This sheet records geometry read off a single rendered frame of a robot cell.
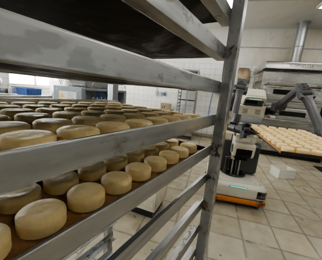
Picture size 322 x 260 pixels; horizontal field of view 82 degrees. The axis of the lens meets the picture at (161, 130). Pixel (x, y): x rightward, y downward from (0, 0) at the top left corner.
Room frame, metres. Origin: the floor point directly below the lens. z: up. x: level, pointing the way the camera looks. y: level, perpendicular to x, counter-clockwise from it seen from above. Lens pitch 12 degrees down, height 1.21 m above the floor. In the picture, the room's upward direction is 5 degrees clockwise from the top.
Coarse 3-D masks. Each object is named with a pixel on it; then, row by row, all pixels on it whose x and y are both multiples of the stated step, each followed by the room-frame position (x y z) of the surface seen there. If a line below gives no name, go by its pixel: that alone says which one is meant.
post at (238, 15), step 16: (240, 0) 0.51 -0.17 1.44; (240, 16) 0.51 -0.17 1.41; (240, 32) 0.51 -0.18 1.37; (224, 64) 0.52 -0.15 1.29; (224, 80) 0.51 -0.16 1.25; (224, 96) 0.51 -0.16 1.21; (224, 112) 0.51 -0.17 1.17; (224, 128) 0.51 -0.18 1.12; (208, 176) 0.52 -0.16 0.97; (208, 192) 0.51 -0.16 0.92; (208, 208) 0.51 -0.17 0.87; (208, 224) 0.51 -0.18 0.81
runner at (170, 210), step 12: (204, 180) 0.51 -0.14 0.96; (192, 192) 0.44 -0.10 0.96; (168, 204) 0.39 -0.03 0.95; (180, 204) 0.38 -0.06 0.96; (156, 216) 0.34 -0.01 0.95; (168, 216) 0.33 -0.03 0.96; (144, 228) 0.30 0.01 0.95; (156, 228) 0.30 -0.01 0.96; (132, 240) 0.24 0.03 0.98; (144, 240) 0.27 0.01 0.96; (120, 252) 0.22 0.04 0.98; (132, 252) 0.24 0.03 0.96
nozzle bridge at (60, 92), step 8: (56, 88) 1.69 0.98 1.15; (64, 88) 1.66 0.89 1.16; (72, 88) 1.62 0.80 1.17; (80, 88) 1.59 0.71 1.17; (88, 88) 1.67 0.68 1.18; (56, 96) 1.69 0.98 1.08; (64, 96) 1.66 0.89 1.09; (72, 96) 1.62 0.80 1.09; (80, 96) 1.59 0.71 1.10; (88, 96) 1.78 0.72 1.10; (120, 96) 2.24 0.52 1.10
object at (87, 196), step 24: (168, 144) 0.50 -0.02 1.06; (192, 144) 0.53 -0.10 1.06; (96, 168) 0.31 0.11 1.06; (120, 168) 0.34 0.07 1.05; (144, 168) 0.33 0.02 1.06; (168, 168) 0.38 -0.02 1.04; (24, 192) 0.22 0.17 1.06; (48, 192) 0.24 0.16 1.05; (72, 192) 0.22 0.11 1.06; (96, 192) 0.23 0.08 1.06; (120, 192) 0.26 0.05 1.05; (0, 216) 0.19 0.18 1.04; (24, 216) 0.17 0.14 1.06; (48, 216) 0.18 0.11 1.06; (72, 216) 0.20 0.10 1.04; (0, 240) 0.14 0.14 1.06; (24, 240) 0.16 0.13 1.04
